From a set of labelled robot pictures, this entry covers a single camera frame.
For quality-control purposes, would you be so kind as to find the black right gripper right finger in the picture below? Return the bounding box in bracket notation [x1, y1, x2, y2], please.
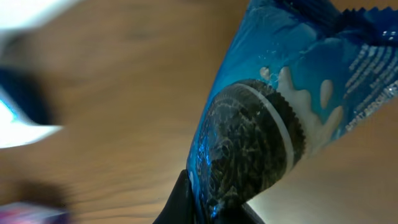
[217, 203, 264, 224]

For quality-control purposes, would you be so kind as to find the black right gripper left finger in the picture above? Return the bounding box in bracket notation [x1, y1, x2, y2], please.
[153, 169, 195, 224]

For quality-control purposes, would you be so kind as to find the blue Oreo cookie pack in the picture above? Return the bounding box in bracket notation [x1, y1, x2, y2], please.
[187, 0, 397, 223]

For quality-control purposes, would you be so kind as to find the red purple snack bag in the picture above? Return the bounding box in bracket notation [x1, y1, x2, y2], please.
[1, 202, 70, 224]

